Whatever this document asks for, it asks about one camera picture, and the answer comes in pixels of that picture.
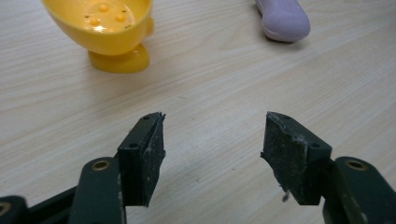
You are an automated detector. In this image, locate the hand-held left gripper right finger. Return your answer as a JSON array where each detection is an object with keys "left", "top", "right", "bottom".
[{"left": 260, "top": 111, "right": 333, "bottom": 206}]

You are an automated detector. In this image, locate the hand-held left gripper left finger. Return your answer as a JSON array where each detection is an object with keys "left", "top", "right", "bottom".
[{"left": 117, "top": 111, "right": 167, "bottom": 208}]

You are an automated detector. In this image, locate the yellow plastic egg cup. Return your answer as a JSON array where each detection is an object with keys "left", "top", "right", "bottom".
[{"left": 41, "top": 0, "right": 155, "bottom": 75}]

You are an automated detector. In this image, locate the lilac plastic handle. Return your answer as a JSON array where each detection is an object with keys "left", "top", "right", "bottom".
[{"left": 254, "top": 0, "right": 312, "bottom": 44}]

